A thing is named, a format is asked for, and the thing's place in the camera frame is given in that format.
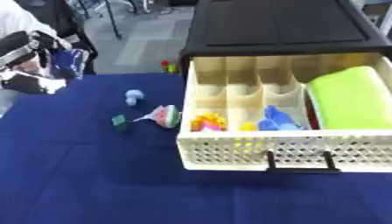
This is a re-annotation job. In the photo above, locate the orange yellow pink toy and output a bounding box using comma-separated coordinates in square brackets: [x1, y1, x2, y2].
[190, 112, 230, 132]

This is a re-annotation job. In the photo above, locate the watermelon slice toy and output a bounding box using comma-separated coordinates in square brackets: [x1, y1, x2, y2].
[131, 104, 183, 130]

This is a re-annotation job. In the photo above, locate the black cabinet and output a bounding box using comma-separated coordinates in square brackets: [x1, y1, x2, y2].
[178, 0, 392, 81]

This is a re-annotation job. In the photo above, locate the blue soft toy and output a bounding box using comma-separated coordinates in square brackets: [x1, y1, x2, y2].
[257, 104, 308, 131]

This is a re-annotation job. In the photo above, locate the person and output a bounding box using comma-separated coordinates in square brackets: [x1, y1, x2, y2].
[0, 0, 100, 75]

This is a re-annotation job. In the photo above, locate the black tripod leg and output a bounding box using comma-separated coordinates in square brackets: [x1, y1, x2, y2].
[102, 0, 124, 40]

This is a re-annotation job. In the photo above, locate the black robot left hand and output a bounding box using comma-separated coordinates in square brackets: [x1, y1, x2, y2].
[0, 68, 69, 95]

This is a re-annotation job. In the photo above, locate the red small toy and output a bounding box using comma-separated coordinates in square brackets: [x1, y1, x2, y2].
[157, 59, 172, 74]

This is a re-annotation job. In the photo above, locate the green block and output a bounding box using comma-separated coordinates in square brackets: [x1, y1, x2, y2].
[110, 114, 132, 132]

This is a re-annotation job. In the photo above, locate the pale blue mushroom toy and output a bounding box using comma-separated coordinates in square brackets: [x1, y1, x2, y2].
[123, 89, 146, 108]

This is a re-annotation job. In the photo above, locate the pale drawer with compartments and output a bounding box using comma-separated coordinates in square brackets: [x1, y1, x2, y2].
[176, 52, 392, 173]

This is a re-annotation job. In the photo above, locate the black drawer handle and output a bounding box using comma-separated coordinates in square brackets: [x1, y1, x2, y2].
[264, 150, 343, 174]

